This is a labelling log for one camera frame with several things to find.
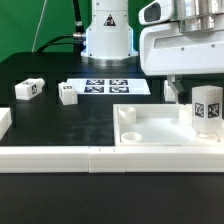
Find white square tabletop part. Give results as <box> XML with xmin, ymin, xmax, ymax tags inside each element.
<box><xmin>113</xmin><ymin>104</ymin><xmax>224</xmax><ymax>146</ymax></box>

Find white left fence wall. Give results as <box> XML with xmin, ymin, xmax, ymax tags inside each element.
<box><xmin>0</xmin><ymin>108</ymin><xmax>12</xmax><ymax>140</ymax></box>

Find black cables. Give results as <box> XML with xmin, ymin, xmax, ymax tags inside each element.
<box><xmin>35</xmin><ymin>0</ymin><xmax>88</xmax><ymax>55</ymax></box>

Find white thin cable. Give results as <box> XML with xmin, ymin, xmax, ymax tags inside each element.
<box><xmin>31</xmin><ymin>0</ymin><xmax>48</xmax><ymax>53</ymax></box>

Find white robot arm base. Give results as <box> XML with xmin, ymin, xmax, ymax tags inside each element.
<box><xmin>81</xmin><ymin>0</ymin><xmax>138</xmax><ymax>66</ymax></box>

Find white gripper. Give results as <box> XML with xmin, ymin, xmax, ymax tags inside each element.
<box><xmin>139</xmin><ymin>0</ymin><xmax>224</xmax><ymax>103</ymax></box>

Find white front fence wall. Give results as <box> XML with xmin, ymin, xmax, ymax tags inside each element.
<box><xmin>0</xmin><ymin>146</ymin><xmax>224</xmax><ymax>173</ymax></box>

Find white fence wall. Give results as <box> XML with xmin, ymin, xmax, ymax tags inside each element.
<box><xmin>0</xmin><ymin>146</ymin><xmax>224</xmax><ymax>173</ymax></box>
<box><xmin>0</xmin><ymin>108</ymin><xmax>12</xmax><ymax>140</ymax></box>

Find white marker tag sheet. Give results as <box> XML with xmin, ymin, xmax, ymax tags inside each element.
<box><xmin>67</xmin><ymin>78</ymin><xmax>151</xmax><ymax>95</ymax></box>

